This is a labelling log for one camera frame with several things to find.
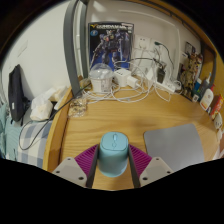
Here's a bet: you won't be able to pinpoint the golden robot figurine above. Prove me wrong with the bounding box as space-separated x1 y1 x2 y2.
181 41 204 98

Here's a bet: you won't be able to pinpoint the clear plastic packet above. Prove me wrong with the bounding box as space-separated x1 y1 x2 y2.
68 98 88 118

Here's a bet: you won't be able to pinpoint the robot model kit box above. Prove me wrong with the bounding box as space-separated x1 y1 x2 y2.
87 21 135 71

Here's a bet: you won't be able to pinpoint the light blue computer mouse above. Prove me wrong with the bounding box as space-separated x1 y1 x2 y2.
97 131 130 178

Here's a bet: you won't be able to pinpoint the white power strip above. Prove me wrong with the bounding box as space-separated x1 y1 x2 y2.
154 81 176 94

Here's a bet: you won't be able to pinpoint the tangled white cables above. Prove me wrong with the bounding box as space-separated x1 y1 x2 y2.
81 58 174 104

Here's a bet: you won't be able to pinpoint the white pump lotion bottle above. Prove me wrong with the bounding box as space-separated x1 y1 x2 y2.
199 84 215 112

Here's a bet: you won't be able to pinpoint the blue plaid bedsheet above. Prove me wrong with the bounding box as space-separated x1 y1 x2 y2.
4 116 54 168

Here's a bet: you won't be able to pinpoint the black power adapter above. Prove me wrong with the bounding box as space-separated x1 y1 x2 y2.
156 66 167 84

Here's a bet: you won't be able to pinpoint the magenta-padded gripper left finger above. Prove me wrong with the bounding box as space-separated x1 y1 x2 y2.
52 144 100 188

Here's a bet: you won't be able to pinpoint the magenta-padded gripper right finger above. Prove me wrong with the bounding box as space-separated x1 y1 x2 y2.
128 144 174 189

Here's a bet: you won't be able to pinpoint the grey plugged-in cable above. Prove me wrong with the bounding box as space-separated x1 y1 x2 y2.
153 40 174 71

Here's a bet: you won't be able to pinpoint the clear domed container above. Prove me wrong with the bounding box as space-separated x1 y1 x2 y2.
88 63 114 94

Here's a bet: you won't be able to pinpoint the grey mouse pad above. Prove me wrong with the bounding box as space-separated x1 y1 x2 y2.
143 123 206 173

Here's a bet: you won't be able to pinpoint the white cube charger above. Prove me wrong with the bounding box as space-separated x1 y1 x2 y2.
113 68 133 88

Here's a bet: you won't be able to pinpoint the black cable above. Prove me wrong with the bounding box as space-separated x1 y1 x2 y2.
18 83 92 151

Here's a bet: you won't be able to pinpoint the teal blanket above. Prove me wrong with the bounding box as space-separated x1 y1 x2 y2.
0 103 9 158

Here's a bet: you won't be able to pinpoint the red yellow snack can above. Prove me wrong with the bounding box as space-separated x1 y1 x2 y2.
210 94 224 119

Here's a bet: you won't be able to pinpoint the white wall socket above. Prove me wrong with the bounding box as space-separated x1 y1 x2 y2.
133 35 145 50
144 36 156 51

